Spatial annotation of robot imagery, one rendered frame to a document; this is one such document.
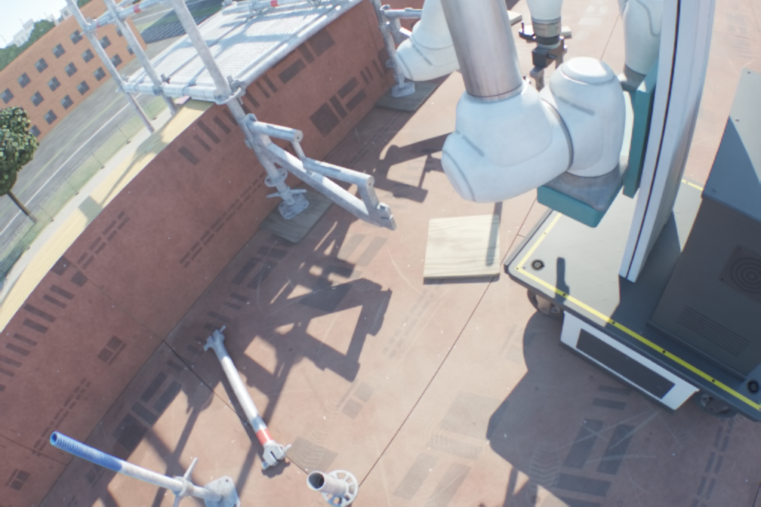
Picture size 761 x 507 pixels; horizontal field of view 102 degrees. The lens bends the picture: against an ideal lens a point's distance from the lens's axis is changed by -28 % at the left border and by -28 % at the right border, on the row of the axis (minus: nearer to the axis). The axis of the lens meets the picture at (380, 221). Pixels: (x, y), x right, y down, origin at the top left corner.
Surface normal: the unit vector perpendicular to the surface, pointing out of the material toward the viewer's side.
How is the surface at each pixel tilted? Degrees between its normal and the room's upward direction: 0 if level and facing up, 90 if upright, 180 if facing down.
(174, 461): 0
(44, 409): 90
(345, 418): 0
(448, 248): 0
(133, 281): 90
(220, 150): 90
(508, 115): 47
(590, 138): 84
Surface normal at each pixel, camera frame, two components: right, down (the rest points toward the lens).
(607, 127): 0.14, 0.66
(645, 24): -0.68, 0.50
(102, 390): 0.79, 0.28
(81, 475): -0.28, -0.65
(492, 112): -0.44, 0.02
